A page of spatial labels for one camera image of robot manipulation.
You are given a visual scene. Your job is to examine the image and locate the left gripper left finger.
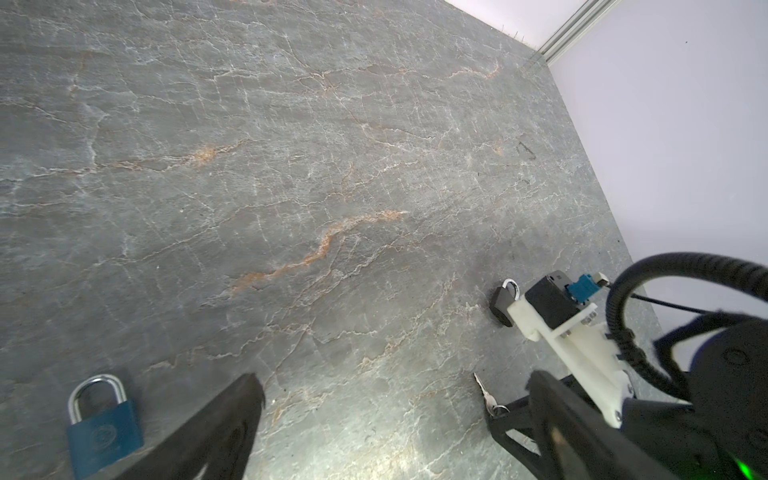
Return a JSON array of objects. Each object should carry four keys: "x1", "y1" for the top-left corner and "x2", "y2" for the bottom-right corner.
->
[{"x1": 119, "y1": 373, "x2": 265, "y2": 479}]

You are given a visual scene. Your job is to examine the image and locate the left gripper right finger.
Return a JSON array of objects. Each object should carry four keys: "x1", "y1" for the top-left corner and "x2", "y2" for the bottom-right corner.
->
[{"x1": 528, "y1": 371, "x2": 675, "y2": 479}]

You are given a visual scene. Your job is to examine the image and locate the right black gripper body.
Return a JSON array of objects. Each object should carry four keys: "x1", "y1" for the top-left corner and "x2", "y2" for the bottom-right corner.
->
[{"x1": 487, "y1": 375, "x2": 600, "y2": 479}]

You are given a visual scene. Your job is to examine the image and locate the silver key with ring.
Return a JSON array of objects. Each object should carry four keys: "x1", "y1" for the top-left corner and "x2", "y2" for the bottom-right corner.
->
[{"x1": 473, "y1": 373, "x2": 510, "y2": 418}]

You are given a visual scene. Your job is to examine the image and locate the black padlock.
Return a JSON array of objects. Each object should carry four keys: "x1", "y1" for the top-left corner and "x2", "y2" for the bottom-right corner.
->
[{"x1": 489, "y1": 278, "x2": 520, "y2": 328}]

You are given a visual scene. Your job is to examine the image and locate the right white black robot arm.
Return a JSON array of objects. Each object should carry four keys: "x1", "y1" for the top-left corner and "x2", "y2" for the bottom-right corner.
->
[{"x1": 484, "y1": 252, "x2": 767, "y2": 479}]

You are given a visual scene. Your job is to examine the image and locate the blue padlock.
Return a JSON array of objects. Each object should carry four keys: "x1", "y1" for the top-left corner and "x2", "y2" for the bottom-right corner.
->
[{"x1": 67, "y1": 374, "x2": 144, "y2": 479}]

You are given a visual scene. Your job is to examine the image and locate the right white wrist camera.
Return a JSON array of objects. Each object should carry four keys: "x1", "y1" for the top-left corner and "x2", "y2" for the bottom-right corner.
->
[{"x1": 508, "y1": 270, "x2": 635, "y2": 428}]

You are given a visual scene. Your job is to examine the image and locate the aluminium enclosure frame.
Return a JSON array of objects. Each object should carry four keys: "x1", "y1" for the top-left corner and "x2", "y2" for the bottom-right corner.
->
[{"x1": 538, "y1": 0, "x2": 621, "y2": 65}]

